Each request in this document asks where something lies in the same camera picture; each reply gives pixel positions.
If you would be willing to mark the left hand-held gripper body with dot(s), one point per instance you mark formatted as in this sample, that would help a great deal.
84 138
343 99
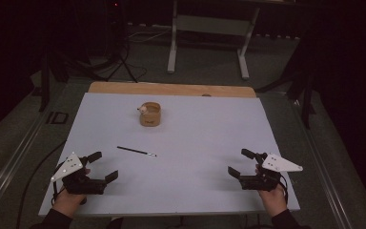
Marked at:
82 186

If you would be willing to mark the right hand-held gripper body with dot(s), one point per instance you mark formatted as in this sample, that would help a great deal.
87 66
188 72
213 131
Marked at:
262 183

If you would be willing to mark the black pencil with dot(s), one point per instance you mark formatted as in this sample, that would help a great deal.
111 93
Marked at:
133 150

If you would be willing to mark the round wooden pen holder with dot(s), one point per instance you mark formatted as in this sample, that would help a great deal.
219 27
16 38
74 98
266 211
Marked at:
150 119

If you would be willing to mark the person's left hand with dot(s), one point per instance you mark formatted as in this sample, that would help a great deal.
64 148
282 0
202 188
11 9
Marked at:
68 202

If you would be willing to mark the person's right hand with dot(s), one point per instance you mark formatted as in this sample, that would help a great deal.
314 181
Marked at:
274 200

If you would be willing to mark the pale grey board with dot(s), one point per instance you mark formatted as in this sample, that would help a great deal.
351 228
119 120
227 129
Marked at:
187 133

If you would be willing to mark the small white figurine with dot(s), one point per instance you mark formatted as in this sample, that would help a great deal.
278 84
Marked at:
142 110

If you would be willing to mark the black metal stand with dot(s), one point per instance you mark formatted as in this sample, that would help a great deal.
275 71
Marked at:
45 82
306 92

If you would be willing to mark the black tripod stand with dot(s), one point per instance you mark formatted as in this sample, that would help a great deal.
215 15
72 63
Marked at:
122 60

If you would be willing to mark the metal floor rail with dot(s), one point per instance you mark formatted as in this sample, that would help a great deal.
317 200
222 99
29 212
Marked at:
324 165
9 165

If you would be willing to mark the white metal desk frame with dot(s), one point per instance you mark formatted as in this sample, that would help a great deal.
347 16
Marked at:
209 25

